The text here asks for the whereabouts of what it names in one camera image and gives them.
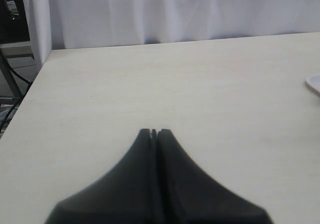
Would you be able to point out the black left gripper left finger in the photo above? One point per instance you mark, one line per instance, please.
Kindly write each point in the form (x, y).
(128, 194)

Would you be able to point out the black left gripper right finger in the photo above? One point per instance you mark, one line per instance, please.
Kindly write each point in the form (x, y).
(191, 196)

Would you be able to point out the white plastic tray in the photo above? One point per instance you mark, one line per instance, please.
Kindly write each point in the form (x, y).
(313, 83)

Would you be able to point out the white backdrop curtain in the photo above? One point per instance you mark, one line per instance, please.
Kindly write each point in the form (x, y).
(73, 24)

